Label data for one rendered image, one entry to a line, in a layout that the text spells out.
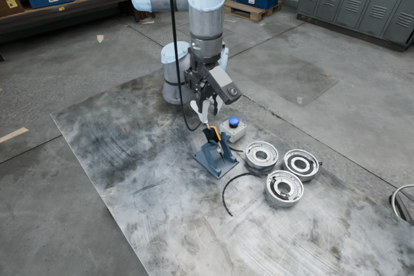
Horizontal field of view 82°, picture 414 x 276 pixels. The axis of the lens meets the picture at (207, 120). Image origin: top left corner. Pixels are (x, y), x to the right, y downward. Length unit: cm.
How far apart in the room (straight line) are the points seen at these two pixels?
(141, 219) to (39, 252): 111
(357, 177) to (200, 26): 172
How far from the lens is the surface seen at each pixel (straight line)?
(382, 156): 230
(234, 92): 57
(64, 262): 170
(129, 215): 76
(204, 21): 54
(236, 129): 87
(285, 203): 74
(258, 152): 84
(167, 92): 104
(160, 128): 95
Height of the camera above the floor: 145
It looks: 43 degrees down
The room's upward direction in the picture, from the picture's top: straight up
